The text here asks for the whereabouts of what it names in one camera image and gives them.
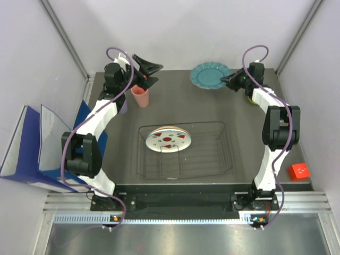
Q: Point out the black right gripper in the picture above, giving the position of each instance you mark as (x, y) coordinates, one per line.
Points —
(232, 78)

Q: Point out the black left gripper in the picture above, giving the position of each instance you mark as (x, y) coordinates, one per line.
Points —
(146, 68)

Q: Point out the teal scalloped plate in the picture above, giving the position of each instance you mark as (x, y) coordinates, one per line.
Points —
(207, 75)

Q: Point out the pink plastic cup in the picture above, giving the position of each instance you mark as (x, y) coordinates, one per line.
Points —
(141, 96)

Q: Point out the yellow-green plastic bowl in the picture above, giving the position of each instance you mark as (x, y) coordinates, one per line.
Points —
(251, 101)

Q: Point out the purple plastic cup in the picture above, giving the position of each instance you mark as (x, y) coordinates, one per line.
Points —
(124, 107)

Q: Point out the white patterned plate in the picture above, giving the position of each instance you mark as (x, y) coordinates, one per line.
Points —
(168, 141)

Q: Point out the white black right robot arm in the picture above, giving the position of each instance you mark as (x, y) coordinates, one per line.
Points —
(280, 132)

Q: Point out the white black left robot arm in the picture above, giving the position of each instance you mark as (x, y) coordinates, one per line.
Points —
(117, 80)

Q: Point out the beige plate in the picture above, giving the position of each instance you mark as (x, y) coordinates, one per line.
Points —
(172, 128)

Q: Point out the blue folder right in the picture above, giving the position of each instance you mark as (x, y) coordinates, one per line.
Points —
(82, 156)

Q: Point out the red plastic block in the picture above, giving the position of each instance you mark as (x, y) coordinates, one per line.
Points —
(299, 172)

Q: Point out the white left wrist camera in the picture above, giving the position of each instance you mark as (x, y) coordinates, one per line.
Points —
(121, 59)

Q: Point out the black wire dish rack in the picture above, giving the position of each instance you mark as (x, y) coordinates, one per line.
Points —
(210, 154)

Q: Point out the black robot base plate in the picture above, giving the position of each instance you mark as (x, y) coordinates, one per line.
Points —
(223, 197)

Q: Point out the blue ring binder middle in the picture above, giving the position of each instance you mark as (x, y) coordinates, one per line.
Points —
(51, 130)

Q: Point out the blue ring binder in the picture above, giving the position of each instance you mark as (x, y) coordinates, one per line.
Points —
(51, 130)
(21, 159)

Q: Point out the grey slotted cable duct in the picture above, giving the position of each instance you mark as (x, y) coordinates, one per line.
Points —
(111, 219)

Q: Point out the blue ring binder left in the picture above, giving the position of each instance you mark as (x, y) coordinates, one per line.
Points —
(21, 159)

